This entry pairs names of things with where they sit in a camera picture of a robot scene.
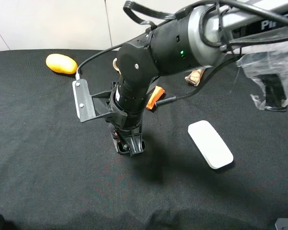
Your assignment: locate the beige ceramic teapot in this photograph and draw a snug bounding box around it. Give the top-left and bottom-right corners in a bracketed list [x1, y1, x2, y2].
[112, 58, 120, 74]

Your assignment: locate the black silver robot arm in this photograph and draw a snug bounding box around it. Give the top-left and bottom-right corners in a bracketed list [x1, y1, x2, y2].
[106, 0, 288, 156]

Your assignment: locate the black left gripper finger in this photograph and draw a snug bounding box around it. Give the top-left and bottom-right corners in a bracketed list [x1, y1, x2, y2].
[125, 134, 145, 156]

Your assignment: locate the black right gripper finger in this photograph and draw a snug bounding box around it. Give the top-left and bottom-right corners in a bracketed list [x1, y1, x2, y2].
[112, 129, 130, 155]

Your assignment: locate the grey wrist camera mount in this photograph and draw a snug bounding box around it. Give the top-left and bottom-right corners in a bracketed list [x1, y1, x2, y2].
[72, 79, 96, 122]

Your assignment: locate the black red gum tin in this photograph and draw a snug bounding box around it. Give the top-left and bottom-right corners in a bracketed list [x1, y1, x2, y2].
[111, 130, 125, 155]

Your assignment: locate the black tablecloth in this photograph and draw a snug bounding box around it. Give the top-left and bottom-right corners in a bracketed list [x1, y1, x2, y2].
[0, 50, 288, 230]

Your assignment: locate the orange bread slice toy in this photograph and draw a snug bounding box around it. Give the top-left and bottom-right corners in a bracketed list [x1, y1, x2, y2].
[146, 86, 165, 110]

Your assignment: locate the clear plastic bag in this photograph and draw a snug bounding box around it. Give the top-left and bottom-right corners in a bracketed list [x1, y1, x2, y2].
[236, 43, 288, 112]

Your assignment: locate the Ferrero chocolate packet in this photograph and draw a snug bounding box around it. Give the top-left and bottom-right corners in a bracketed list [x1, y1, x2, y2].
[185, 69, 205, 87]

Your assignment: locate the black cable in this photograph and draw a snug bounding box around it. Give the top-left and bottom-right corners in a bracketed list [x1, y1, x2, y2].
[74, 43, 125, 80]

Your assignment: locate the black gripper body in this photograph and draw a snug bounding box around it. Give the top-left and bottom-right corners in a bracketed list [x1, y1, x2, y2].
[91, 81, 144, 141]

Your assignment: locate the yellow mango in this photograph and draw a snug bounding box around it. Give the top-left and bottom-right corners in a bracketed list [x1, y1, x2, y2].
[46, 54, 78, 74]

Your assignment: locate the grey object bottom right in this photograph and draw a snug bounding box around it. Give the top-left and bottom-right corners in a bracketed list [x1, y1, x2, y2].
[275, 218, 288, 230]

